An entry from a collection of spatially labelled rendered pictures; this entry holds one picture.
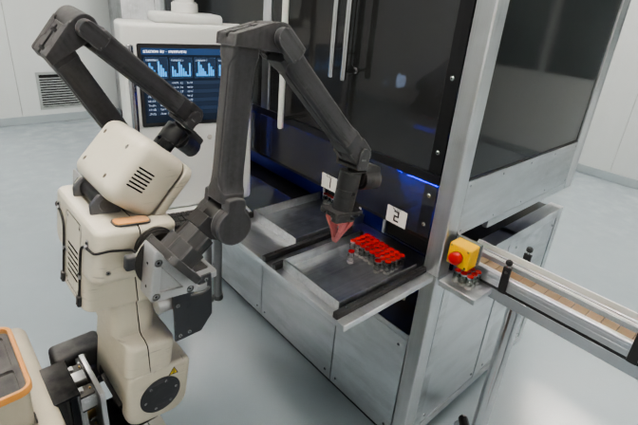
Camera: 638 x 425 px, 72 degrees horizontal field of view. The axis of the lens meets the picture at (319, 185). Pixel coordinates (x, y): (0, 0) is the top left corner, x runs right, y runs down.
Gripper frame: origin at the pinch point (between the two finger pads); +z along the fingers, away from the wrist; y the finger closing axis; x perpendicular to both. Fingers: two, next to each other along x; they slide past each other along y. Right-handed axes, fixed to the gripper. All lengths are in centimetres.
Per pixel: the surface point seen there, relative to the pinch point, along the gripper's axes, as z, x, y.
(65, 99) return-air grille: 76, 542, 65
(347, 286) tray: 18.1, 0.7, 11.2
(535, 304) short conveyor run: 10, -39, 49
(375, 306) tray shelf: 18.2, -10.6, 11.6
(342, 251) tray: 16.3, 16.2, 23.8
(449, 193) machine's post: -15.2, -10.5, 33.5
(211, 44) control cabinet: -41, 88, 4
